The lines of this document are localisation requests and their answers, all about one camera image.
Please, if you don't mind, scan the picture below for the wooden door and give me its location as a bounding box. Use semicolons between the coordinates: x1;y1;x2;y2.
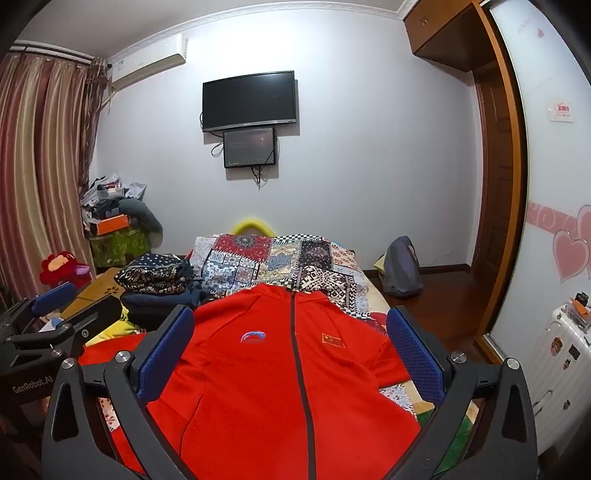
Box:
472;61;523;334

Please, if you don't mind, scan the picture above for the orange box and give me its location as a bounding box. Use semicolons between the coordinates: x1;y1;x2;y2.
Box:
96;214;129;236

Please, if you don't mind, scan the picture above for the white wardrobe sliding door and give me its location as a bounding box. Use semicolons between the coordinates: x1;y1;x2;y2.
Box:
490;1;590;362

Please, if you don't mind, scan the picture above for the small black wall monitor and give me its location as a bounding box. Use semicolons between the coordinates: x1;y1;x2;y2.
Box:
223;127;276;169

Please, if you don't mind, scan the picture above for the patchwork patterned bedspread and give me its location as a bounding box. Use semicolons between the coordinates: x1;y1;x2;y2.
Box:
188;234;389;333

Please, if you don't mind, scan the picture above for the green patterned storage box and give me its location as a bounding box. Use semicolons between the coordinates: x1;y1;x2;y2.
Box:
89;227;150;268

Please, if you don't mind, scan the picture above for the wooden overhead cabinet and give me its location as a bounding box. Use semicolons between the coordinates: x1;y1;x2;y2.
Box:
404;0;495;72

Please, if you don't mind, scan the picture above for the red zip jacket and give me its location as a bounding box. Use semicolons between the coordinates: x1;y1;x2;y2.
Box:
77;282;423;480

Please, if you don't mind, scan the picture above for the white air conditioner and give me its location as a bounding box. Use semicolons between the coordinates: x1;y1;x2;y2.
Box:
111;34;187;91

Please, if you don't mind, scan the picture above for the patterned folded garment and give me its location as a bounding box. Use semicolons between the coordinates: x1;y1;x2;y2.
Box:
114;253;194;295

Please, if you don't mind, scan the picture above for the striped red curtain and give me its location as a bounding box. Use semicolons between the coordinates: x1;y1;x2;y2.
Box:
1;52;108;298

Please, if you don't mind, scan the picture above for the navy folded garment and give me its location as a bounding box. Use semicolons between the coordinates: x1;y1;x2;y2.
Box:
120;285;202;331

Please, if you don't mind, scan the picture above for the yellow curved headboard piece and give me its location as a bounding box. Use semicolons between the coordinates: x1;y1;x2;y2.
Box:
231;217;276;237

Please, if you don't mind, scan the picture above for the grey folded cloth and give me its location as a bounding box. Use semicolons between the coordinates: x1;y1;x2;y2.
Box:
119;198;163;234

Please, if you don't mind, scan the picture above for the wooden bedside table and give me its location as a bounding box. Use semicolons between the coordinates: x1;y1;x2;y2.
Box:
61;268;124;320

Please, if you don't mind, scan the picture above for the black wall television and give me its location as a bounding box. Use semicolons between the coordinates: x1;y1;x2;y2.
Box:
201;71;297;132

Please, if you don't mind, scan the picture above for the grey backpack on floor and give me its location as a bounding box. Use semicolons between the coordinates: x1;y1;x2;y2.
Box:
381;236;424;298

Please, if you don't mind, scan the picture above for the clutter pile of papers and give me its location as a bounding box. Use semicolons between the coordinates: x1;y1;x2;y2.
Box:
80;174;147;223

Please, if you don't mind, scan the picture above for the yellow printed cloth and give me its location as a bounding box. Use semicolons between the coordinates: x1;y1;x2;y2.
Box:
85;307;143;346

